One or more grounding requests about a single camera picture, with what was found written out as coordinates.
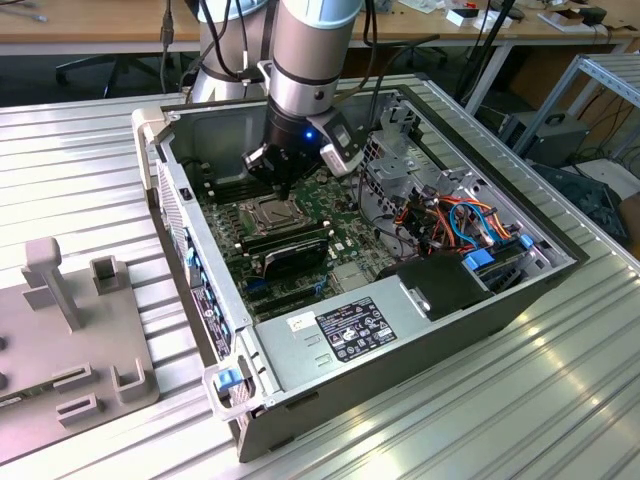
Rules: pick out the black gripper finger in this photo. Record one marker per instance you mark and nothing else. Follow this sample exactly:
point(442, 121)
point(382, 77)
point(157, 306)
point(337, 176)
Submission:
point(260, 162)
point(305, 175)

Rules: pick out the silver CPU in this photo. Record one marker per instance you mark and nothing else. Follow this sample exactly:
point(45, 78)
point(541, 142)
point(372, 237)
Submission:
point(275, 215)

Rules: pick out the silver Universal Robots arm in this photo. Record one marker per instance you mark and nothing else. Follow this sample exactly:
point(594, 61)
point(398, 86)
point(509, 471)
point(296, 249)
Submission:
point(305, 60)

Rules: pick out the green motherboard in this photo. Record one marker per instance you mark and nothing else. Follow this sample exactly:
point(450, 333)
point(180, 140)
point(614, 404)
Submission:
point(345, 235)

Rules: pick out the black graphics card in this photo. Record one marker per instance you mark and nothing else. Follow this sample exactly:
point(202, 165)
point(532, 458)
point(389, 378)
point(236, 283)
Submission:
point(295, 260)

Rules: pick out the silver metal drive cage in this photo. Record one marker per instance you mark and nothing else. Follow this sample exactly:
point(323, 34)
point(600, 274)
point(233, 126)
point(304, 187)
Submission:
point(395, 170)

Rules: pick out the silver chipset heatsink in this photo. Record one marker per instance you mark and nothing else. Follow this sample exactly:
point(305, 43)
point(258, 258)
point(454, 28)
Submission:
point(350, 277)

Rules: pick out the blue expansion slot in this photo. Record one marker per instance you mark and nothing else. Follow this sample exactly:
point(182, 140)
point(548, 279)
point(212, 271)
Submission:
point(256, 287)

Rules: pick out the black plastic shroud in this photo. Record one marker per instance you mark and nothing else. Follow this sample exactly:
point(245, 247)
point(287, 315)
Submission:
point(440, 290)

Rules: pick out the silver power supply unit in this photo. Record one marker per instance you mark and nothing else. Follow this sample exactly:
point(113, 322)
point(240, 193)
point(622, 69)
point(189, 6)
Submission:
point(295, 360)

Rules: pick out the blue disk carrier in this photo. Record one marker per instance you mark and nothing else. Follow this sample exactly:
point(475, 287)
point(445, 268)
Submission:
point(477, 262)

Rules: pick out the small white box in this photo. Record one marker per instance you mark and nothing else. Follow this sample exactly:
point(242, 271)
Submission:
point(462, 19)

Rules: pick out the blue case latch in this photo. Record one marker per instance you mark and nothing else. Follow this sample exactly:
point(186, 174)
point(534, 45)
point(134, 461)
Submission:
point(224, 380)

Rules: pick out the open grey PC case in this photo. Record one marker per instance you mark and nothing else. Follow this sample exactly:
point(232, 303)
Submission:
point(450, 345)

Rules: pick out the small blue plastic clip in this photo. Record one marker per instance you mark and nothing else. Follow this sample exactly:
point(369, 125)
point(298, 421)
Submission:
point(526, 241)

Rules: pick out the black tripod stand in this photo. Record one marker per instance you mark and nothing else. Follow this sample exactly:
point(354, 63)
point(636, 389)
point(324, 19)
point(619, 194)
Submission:
point(506, 10)

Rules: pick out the grey parts rack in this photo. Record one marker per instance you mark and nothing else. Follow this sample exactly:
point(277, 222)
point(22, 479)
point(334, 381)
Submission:
point(75, 340)

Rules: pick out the long wooden desk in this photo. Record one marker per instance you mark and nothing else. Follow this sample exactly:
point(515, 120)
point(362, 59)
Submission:
point(525, 32)

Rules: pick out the dark plastic bag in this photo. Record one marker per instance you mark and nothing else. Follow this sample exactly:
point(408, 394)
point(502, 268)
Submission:
point(590, 195)

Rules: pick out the brown cardboard tray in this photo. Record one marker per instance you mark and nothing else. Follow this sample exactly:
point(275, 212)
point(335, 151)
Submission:
point(562, 21)

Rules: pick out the brown cardboard box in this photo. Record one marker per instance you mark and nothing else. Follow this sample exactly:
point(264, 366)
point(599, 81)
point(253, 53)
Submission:
point(631, 220)

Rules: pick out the small black device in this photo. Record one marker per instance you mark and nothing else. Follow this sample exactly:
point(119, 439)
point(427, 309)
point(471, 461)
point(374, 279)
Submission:
point(595, 16)

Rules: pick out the green RAM stick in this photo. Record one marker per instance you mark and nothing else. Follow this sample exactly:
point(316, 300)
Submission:
point(17, 400)

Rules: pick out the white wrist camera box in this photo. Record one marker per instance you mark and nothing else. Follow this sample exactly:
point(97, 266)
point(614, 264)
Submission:
point(345, 157)

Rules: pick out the grey metal shelf frame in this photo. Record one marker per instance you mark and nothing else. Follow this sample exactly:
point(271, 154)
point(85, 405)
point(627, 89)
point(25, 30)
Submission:
point(600, 67)

